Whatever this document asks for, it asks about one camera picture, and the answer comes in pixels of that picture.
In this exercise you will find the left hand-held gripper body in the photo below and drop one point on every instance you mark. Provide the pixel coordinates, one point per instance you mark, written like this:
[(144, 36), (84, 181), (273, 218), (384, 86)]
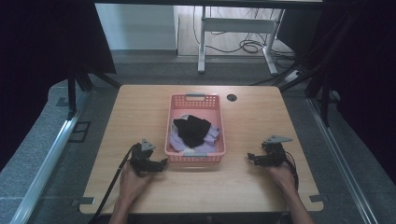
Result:
[(140, 157)]

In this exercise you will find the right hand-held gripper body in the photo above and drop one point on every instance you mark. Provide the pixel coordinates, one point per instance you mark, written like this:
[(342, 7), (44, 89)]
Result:
[(275, 152)]

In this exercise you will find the black cloth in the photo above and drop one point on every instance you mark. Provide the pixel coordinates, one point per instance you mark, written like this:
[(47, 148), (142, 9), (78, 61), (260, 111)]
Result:
[(193, 130)]

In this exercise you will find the lavender cloth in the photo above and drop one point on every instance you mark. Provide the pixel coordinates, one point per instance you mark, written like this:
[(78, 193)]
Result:
[(211, 137)]

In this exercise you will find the pink plastic basket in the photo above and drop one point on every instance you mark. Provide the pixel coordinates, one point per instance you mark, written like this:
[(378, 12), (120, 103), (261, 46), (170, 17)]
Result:
[(194, 107)]

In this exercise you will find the person's left hand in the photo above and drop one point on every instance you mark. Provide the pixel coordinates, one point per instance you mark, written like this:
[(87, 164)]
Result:
[(134, 183)]

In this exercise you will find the person's right hand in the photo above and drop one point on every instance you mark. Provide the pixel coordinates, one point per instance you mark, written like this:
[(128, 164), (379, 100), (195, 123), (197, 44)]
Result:
[(285, 179)]

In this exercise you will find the white cloth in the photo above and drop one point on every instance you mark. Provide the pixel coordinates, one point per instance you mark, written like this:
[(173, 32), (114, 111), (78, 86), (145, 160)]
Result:
[(184, 117)]

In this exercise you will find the grey tape strip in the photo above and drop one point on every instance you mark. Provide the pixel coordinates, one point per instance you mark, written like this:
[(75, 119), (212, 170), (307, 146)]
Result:
[(317, 198), (85, 201)]

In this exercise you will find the black table grommet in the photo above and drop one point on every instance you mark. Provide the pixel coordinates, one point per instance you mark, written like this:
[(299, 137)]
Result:
[(231, 97)]

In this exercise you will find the white power strip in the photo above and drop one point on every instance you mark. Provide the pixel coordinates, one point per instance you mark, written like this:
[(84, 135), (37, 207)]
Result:
[(292, 75)]

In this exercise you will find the black metal stand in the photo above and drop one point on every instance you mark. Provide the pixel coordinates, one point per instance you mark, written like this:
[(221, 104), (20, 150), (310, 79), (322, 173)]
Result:
[(72, 90), (323, 87)]

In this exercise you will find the black curtain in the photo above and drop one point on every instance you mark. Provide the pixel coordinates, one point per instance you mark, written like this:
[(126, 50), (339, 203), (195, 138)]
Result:
[(46, 62), (358, 77)]

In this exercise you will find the aluminium floor rail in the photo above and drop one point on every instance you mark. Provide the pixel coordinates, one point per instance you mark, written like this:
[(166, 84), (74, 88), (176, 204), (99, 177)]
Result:
[(339, 161), (46, 161)]

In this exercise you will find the white metal desk frame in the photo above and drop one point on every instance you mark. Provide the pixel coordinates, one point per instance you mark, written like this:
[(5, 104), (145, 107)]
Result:
[(236, 25)]

